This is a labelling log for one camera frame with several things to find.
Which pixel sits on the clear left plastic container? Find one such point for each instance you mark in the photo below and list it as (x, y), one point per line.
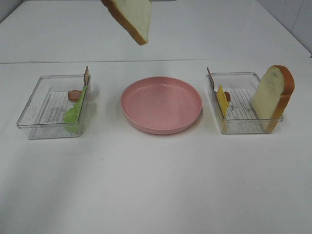
(43, 116)

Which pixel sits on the clear plastic container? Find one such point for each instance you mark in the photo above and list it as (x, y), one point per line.
(43, 116)
(240, 118)

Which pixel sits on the green lettuce leaf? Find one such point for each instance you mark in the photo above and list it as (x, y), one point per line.
(72, 115)

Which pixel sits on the white bread slice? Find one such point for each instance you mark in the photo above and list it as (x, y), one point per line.
(133, 15)

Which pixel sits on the yellow cheese slice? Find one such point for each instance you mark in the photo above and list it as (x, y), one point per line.
(224, 105)

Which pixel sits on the bacon strip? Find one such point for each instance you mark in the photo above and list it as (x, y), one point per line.
(227, 95)
(74, 95)

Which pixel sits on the pink round plate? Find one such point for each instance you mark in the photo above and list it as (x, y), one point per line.
(161, 105)

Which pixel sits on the clear right plastic container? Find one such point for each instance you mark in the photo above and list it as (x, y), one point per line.
(240, 118)

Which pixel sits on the upright bread slice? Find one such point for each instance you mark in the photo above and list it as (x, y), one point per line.
(272, 96)

